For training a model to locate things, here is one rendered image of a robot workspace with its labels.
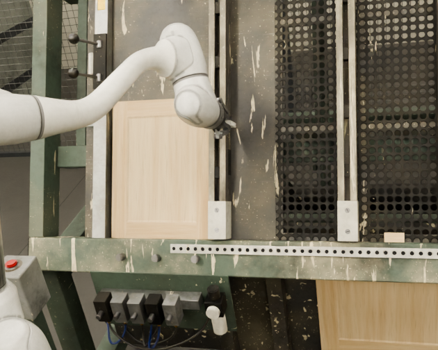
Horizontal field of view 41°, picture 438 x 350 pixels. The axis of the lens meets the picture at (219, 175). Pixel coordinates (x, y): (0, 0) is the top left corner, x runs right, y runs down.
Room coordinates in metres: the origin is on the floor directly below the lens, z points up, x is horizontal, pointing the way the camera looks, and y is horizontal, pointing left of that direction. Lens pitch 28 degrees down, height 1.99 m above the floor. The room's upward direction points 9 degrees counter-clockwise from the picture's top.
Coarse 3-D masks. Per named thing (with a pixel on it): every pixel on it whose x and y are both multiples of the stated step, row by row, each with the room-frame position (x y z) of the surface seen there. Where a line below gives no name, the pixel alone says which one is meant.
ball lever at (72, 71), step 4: (72, 68) 1.99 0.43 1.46; (68, 72) 1.98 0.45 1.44; (72, 72) 1.98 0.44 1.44; (76, 72) 1.98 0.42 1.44; (72, 76) 1.98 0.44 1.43; (76, 76) 1.98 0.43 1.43; (88, 76) 2.02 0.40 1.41; (92, 76) 2.03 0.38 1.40; (96, 76) 2.04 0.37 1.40; (100, 76) 2.04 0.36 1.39; (96, 80) 2.04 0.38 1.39; (100, 80) 2.04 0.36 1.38
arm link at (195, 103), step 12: (180, 84) 1.52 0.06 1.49; (192, 84) 1.51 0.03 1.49; (204, 84) 1.51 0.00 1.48; (180, 96) 1.46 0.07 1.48; (192, 96) 1.45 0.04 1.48; (204, 96) 1.46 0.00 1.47; (180, 108) 1.44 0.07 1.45; (192, 108) 1.43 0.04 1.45; (204, 108) 1.44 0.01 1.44; (216, 108) 1.50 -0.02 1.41; (192, 120) 1.45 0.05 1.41; (204, 120) 1.46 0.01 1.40; (216, 120) 1.54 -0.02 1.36
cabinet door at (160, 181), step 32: (128, 128) 1.95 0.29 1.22; (160, 128) 1.92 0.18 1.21; (192, 128) 1.88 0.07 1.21; (128, 160) 1.90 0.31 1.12; (160, 160) 1.86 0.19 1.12; (192, 160) 1.82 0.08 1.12; (128, 192) 1.84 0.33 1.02; (160, 192) 1.80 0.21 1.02; (192, 192) 1.77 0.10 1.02; (128, 224) 1.78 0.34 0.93; (160, 224) 1.74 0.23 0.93; (192, 224) 1.71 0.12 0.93
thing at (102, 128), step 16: (96, 0) 2.21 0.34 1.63; (112, 0) 2.23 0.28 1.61; (96, 16) 2.18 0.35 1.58; (112, 16) 2.20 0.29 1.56; (96, 32) 2.15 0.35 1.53; (96, 128) 1.97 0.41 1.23; (96, 144) 1.94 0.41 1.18; (96, 160) 1.91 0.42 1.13; (96, 176) 1.88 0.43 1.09; (96, 192) 1.85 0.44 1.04; (96, 208) 1.83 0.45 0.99; (96, 224) 1.80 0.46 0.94
